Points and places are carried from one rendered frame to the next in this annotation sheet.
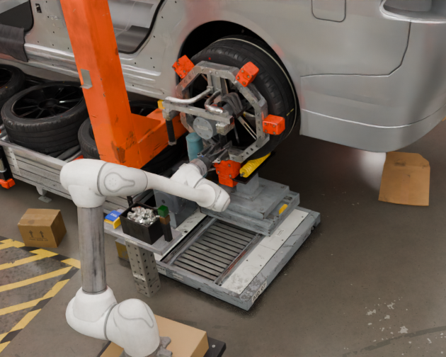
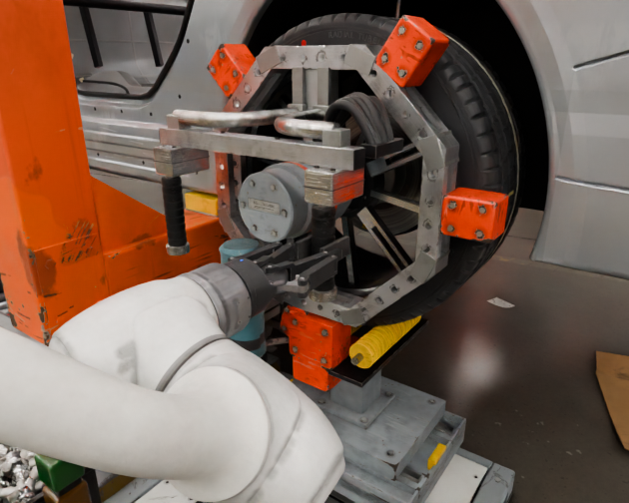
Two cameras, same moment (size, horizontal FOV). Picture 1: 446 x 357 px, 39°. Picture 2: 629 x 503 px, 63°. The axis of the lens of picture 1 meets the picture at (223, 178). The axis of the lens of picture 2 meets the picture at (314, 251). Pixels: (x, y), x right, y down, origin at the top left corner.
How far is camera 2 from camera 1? 2.42 m
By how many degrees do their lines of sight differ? 14
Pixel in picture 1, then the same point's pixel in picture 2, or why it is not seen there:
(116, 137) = (29, 223)
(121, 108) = (56, 147)
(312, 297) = not seen: outside the picture
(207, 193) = (216, 425)
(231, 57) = (365, 23)
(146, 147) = (129, 273)
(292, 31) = not seen: outside the picture
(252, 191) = (366, 405)
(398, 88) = not seen: outside the picture
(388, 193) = not seen: outside the picture
